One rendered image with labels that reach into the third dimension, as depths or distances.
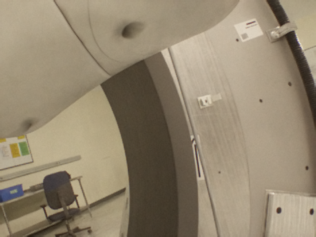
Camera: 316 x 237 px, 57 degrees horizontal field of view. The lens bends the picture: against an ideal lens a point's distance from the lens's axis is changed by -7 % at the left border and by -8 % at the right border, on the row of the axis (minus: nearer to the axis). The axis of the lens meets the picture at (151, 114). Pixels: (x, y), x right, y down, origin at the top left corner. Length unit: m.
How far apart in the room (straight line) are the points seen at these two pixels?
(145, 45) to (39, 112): 0.07
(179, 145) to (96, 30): 0.22
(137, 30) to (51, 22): 0.05
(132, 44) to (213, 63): 0.29
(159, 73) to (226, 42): 0.16
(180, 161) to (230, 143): 0.11
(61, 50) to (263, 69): 0.39
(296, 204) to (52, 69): 0.42
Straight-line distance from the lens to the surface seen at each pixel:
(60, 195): 4.95
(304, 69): 0.55
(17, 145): 6.91
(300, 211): 0.52
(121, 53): 0.18
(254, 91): 0.49
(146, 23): 0.17
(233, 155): 0.45
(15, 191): 5.67
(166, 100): 0.36
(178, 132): 0.36
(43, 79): 0.18
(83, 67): 0.18
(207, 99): 0.43
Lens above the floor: 1.12
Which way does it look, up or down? 5 degrees up
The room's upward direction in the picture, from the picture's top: 18 degrees counter-clockwise
